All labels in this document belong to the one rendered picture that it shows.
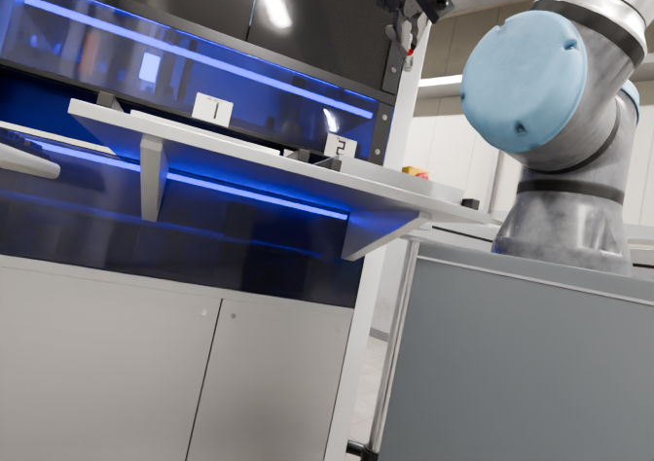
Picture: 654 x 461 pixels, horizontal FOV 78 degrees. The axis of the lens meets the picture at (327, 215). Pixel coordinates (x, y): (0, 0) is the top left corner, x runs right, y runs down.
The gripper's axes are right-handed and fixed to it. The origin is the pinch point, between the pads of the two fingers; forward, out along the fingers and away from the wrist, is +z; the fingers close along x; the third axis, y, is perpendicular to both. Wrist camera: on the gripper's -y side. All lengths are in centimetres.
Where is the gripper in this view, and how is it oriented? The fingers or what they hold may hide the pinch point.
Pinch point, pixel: (411, 50)
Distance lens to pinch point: 95.7
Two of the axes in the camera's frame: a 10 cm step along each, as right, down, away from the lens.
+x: -7.9, 5.5, -2.6
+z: 1.1, 5.5, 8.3
